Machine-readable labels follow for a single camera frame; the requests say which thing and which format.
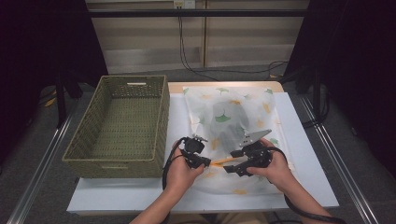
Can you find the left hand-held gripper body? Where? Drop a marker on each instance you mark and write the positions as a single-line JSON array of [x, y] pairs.
[[193, 146]]

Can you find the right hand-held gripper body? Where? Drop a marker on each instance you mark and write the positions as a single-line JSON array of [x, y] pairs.
[[260, 155]]

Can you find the white leaf-print mesh laundry bag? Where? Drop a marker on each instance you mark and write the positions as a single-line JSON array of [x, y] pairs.
[[199, 105]]

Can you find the green woven basket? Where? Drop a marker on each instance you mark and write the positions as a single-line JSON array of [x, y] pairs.
[[93, 146]]

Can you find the person's left hand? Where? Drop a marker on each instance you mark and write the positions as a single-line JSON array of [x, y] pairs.
[[180, 174]]

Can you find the person's right hand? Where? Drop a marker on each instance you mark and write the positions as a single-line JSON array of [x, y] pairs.
[[278, 174]]

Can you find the person's beige trousers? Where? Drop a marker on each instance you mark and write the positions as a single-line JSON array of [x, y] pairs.
[[243, 219]]

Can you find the black metal stand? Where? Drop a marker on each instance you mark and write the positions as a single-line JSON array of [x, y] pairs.
[[60, 102], [316, 93]]

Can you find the white table cover sheet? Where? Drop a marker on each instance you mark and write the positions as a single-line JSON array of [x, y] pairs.
[[102, 196]]

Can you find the black horizontal bar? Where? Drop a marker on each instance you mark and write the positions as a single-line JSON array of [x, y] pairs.
[[196, 13]]

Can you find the black curtain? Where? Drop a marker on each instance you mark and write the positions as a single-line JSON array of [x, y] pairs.
[[37, 46], [358, 62]]

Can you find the aluminium rail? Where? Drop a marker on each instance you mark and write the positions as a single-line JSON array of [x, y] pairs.
[[40, 174], [342, 165]]

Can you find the white wall socket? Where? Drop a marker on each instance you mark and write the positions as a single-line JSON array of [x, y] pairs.
[[184, 3]]

